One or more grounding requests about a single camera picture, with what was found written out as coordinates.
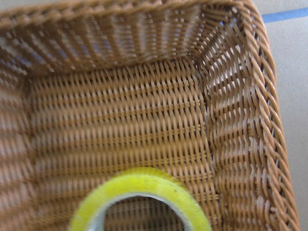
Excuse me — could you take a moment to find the yellow-green packing tape roll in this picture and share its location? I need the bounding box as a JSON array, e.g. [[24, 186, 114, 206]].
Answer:
[[68, 167, 212, 231]]

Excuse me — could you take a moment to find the brown wicker basket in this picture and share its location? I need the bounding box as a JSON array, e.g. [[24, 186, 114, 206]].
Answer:
[[0, 0, 300, 231]]

